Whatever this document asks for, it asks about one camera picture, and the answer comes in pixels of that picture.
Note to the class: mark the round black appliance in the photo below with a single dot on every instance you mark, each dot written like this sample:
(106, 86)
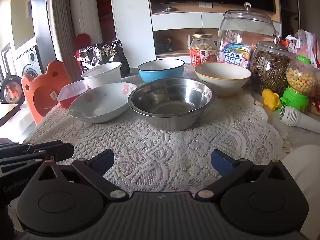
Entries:
(11, 90)

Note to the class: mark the black snack bag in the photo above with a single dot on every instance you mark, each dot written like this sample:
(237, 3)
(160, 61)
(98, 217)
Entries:
(100, 53)

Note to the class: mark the plastic bag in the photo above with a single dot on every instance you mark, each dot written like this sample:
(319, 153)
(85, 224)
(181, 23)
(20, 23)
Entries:
(306, 47)

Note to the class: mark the red plastic chair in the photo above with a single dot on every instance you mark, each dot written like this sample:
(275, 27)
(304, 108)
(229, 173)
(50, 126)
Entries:
(82, 41)

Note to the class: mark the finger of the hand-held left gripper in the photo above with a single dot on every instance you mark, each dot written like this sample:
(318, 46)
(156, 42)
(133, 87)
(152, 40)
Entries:
(60, 150)
(20, 161)

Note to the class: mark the white wooden tv cabinet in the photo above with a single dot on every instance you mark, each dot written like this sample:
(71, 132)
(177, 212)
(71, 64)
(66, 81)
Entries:
(175, 22)

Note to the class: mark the white tower air conditioner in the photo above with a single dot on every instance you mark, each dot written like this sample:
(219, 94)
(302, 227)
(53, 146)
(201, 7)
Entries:
(85, 7)

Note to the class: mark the clear jar of sunflower seeds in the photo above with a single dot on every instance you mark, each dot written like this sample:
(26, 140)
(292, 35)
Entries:
(270, 67)

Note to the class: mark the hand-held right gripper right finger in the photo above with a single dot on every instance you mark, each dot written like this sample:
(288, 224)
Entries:
(222, 162)

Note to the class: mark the blue enamel bowl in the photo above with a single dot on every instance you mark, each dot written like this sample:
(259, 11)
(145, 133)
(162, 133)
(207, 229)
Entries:
(160, 75)

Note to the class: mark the white lace tablecloth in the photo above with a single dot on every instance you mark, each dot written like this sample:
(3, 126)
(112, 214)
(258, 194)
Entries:
(160, 150)

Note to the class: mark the toy truck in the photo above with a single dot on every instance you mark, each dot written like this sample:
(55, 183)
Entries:
(167, 45)

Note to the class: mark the white deep bowl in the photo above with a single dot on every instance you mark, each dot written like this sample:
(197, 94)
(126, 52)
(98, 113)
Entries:
(102, 76)

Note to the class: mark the glass jar of nuts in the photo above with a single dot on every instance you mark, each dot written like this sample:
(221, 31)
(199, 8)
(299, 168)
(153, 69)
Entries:
(202, 52)

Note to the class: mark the red container with clear lid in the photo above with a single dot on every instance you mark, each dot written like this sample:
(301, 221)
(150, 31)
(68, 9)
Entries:
(71, 92)

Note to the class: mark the white yellow-rimmed bowl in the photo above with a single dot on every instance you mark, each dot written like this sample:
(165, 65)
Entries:
(222, 82)

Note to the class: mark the stainless steel bowl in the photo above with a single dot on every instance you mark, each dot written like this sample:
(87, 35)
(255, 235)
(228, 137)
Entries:
(172, 110)

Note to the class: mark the white microphone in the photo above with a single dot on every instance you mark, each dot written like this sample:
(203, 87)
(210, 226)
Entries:
(295, 117)

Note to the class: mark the yellow duck toy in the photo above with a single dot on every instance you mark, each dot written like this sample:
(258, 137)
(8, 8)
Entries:
(271, 100)

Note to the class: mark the large clear lidded jar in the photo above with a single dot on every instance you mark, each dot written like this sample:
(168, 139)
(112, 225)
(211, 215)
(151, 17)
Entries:
(245, 27)

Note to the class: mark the green candy dispenser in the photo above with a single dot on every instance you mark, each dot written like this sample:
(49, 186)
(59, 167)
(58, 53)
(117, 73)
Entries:
(298, 80)

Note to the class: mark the pink marshmallow packet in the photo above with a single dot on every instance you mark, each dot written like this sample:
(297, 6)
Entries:
(233, 55)

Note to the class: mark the orange plastic chair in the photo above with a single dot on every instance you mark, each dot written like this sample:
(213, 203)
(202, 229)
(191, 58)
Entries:
(45, 92)

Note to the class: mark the white floral plate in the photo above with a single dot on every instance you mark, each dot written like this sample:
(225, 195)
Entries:
(100, 105)

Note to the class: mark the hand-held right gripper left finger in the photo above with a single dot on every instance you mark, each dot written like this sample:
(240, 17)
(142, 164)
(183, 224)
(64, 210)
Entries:
(103, 161)

